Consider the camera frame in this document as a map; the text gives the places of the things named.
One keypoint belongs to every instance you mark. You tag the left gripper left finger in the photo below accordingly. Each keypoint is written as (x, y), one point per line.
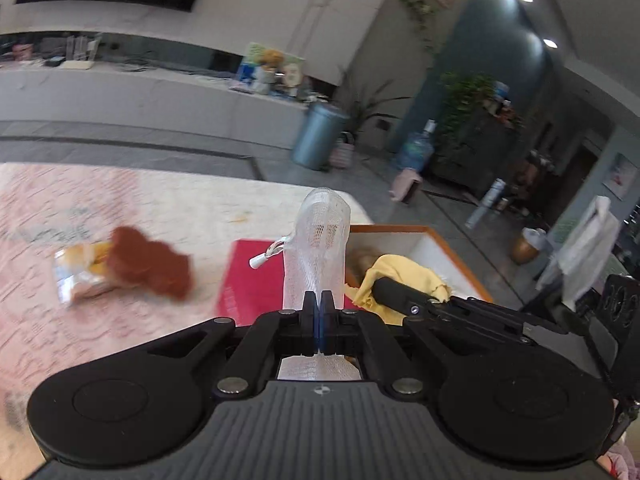
(258, 350)

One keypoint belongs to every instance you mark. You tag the blue water jug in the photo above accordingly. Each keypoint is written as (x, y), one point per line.
(417, 150)

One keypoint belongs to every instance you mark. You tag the brown cloud-shaped sponge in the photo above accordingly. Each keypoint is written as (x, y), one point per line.
(136, 261)

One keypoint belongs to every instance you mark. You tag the blue-grey pedal trash bin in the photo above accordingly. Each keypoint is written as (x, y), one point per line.
(317, 138)

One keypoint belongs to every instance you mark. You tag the yellow snack packet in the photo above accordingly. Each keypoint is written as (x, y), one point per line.
(80, 272)

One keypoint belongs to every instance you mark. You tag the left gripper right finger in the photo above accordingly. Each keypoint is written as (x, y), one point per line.
(373, 345)

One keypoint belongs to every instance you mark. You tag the pink woven basket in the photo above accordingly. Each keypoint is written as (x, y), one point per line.
(343, 152)

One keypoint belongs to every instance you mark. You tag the dark shelf cabinet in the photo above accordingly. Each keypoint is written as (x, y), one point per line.
(480, 152)

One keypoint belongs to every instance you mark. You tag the yellow cloth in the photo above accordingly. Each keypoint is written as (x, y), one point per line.
(402, 270)

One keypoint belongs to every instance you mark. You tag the white marble tv console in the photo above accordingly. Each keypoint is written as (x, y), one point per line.
(153, 99)

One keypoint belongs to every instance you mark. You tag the white mesh net pouch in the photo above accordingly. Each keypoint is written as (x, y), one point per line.
(314, 261)

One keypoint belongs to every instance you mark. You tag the green potted floor plant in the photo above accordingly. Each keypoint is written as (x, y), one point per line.
(361, 104)

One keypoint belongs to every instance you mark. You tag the teddy bear figure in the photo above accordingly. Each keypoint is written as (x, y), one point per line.
(266, 70)

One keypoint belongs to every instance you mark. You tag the brown plush towel toy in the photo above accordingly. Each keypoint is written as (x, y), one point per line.
(358, 261)

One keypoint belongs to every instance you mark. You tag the white wifi router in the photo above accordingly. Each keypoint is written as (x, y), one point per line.
(80, 52)

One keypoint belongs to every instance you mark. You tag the orange open cardboard box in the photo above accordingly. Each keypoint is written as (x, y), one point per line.
(424, 246)

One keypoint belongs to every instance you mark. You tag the pink wonderlab box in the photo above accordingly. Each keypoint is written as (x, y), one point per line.
(246, 293)

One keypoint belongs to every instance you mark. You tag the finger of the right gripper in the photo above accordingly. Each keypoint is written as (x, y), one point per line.
(400, 297)

